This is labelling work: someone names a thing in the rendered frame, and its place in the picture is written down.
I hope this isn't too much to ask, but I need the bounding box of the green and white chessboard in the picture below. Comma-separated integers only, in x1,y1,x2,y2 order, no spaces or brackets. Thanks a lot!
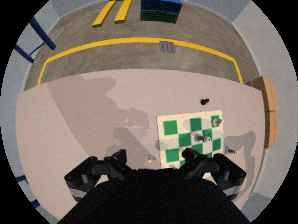
157,110,223,169

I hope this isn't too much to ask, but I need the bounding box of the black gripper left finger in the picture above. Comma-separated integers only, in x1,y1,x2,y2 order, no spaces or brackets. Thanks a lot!
64,149,144,202

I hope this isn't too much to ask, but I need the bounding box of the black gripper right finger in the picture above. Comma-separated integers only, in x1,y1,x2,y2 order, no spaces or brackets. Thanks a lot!
167,147,246,200

